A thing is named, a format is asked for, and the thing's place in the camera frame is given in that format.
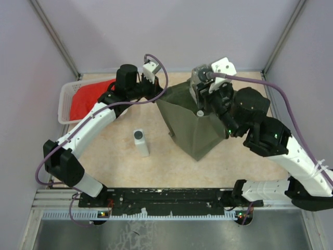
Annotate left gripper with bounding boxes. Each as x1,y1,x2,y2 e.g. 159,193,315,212
127,72,165,103

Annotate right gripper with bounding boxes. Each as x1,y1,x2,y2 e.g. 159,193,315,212
194,80,242,139

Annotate clear bottle black cap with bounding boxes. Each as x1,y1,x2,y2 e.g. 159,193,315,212
189,64,213,109

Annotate green canvas bag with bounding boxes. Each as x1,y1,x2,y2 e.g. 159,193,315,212
156,80,229,161

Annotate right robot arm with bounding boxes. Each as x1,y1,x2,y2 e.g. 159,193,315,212
190,82,332,211

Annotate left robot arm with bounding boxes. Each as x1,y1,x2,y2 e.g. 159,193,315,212
43,61,165,207

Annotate red cloth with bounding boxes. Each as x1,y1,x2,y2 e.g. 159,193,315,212
69,79,116,121

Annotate white bottle black cap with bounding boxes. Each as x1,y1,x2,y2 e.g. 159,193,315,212
133,129,149,157

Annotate white plastic basket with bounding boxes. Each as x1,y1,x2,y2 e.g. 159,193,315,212
58,77,115,124

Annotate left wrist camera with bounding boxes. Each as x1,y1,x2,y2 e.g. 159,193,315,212
143,60,161,83

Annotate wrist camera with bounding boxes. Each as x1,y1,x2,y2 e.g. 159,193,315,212
209,57,237,93
143,60,161,83

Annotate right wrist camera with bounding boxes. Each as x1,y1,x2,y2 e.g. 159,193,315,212
209,57,237,93

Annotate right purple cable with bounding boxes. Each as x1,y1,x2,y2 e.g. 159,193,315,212
205,72,333,226

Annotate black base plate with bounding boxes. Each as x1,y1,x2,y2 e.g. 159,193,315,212
79,188,250,216

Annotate aluminium frame rail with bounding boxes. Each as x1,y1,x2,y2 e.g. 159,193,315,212
28,0,81,80

